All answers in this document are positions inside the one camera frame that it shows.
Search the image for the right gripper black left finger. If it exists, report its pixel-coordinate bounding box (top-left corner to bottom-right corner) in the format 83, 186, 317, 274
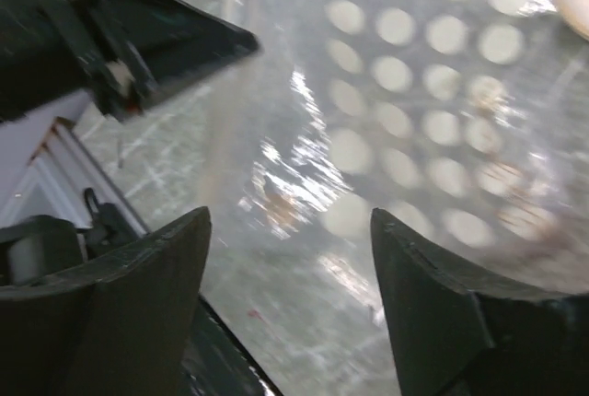
1, 207, 212, 395

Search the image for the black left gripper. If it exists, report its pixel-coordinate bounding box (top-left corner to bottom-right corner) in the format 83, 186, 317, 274
1, 0, 259, 122

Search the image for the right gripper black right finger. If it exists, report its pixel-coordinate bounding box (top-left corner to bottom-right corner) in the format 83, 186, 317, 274
370, 208, 588, 395

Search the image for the clear dotted zip top bag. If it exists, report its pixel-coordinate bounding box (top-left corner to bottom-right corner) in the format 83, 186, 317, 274
204, 0, 588, 292

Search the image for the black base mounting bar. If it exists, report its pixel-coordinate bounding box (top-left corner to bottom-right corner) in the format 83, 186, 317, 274
178, 297, 283, 396

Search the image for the aluminium table frame rail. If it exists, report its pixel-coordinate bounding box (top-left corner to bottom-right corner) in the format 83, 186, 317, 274
1, 118, 148, 235

